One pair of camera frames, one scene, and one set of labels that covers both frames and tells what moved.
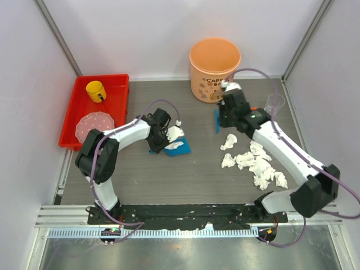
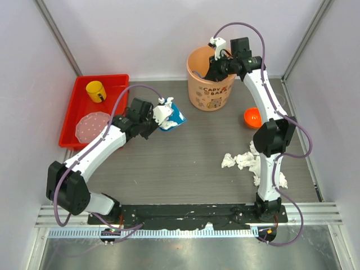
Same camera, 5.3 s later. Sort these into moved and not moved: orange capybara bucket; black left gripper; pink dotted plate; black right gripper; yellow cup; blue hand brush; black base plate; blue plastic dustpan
Moved: blue hand brush; black right gripper; orange capybara bucket; black left gripper; blue plastic dustpan
Not moved: pink dotted plate; yellow cup; black base plate
